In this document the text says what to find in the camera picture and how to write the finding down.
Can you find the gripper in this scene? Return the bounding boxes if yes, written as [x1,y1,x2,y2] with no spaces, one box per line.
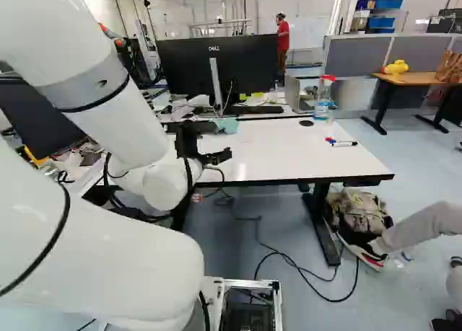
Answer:
[199,147,232,167]

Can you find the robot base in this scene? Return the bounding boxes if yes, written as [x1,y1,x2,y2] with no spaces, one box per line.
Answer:
[200,275,283,331]

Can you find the green towel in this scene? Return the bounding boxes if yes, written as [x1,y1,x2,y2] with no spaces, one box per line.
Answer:
[212,118,240,135]

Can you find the black keyboard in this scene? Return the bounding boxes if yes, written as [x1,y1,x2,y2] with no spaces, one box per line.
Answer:
[230,105,285,115]

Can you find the white table with black legs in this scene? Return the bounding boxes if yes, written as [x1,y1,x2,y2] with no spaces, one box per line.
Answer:
[157,115,396,268]

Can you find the large black monitor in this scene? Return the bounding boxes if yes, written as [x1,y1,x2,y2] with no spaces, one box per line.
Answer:
[155,32,280,116]

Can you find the grey open box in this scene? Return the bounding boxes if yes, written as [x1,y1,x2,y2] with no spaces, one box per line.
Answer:
[284,74,320,115]

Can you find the clear plastic water bottle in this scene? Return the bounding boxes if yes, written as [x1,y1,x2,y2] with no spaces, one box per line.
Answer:
[313,74,339,125]

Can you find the person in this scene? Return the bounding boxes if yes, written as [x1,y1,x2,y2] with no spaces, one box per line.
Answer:
[275,12,291,74]

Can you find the beige and black backpack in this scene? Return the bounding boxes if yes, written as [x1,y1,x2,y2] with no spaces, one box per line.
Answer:
[326,189,395,246]

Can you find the grey office partition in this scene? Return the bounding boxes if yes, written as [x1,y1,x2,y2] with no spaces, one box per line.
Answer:
[322,33,462,111]

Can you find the dark monitor screen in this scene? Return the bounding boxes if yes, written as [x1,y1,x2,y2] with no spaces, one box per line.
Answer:
[0,70,89,160]

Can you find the yellow plush toy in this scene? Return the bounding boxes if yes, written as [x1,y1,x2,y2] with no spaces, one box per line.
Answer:
[381,59,410,76]

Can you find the wooden desk with black legs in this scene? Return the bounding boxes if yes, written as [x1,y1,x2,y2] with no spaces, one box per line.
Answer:
[362,70,462,136]

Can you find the person's legs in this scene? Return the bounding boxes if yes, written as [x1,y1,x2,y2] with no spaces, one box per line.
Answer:
[373,200,462,331]

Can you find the brown paper bag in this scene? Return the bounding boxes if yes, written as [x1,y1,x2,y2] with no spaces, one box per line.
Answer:
[435,49,462,84]

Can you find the black floor cable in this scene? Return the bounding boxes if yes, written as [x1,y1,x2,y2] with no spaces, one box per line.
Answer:
[253,250,361,304]

